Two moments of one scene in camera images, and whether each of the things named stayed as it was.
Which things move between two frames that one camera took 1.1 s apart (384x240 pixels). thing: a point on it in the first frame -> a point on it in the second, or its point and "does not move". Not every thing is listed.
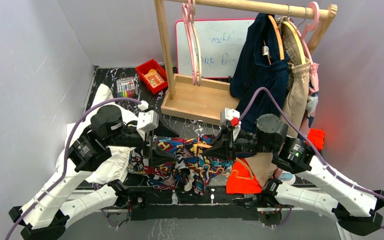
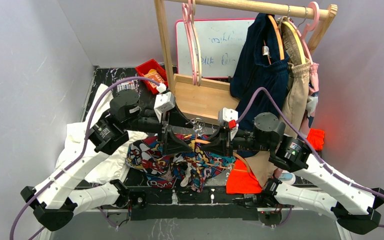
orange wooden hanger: x=211 y=146 -> x=248 y=171
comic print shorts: x=193 y=168 does not move
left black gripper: x=157 y=156 -> x=172 y=145
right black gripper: x=220 y=150 does not move
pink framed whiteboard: x=221 y=43 does not move
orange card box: x=154 y=78 does not move
